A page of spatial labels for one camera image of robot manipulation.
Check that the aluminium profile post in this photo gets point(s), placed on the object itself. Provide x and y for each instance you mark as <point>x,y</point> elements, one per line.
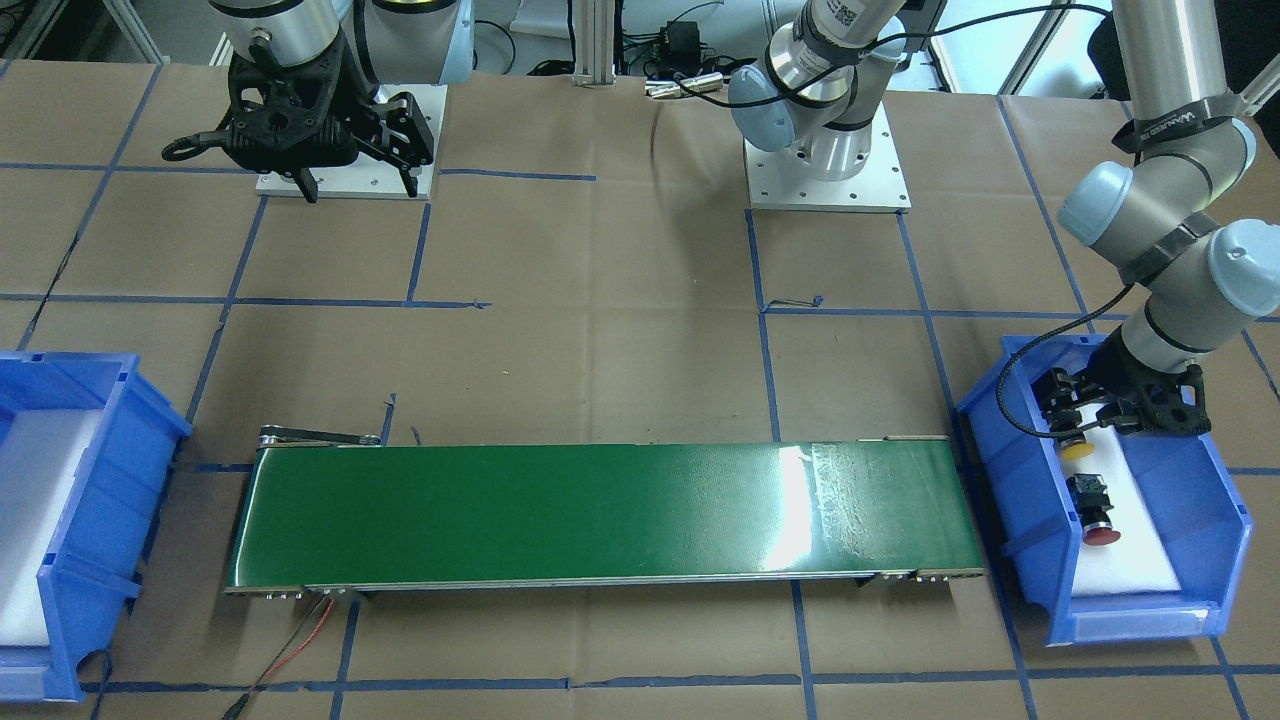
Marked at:
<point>595,36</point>

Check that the blue source bin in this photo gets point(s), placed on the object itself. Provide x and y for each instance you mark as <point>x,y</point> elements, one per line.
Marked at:
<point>1198,514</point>

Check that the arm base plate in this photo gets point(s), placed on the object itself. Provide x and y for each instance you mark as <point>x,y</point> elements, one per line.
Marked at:
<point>352,174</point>
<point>851,172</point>

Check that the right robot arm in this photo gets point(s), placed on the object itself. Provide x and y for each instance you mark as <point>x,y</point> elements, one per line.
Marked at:
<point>393,42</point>

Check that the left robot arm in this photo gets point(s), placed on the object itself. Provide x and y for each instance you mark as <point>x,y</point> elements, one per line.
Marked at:
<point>826,72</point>

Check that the black power adapter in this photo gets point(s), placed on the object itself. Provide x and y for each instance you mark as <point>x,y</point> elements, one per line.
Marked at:
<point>679,47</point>

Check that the white foam pad source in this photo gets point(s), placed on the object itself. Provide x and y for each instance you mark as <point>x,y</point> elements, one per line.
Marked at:
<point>1136,561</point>

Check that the yellow mushroom push button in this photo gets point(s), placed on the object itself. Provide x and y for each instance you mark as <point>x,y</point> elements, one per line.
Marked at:
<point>1075,446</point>

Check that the red mushroom push button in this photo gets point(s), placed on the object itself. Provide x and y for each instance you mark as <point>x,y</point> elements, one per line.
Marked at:
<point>1089,494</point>

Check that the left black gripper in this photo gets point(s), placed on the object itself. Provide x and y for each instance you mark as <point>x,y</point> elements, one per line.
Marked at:
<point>1103,385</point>

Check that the green conveyor belt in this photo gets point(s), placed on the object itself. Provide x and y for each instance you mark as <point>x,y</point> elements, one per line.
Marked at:
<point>356,518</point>

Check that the blue destination bin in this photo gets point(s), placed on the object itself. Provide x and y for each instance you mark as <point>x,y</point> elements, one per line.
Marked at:
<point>89,572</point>

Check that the white foam pad destination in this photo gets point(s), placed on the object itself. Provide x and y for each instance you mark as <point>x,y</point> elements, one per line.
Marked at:
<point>40,454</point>

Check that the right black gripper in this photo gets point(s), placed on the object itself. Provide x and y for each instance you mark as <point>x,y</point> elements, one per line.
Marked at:
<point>361,103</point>

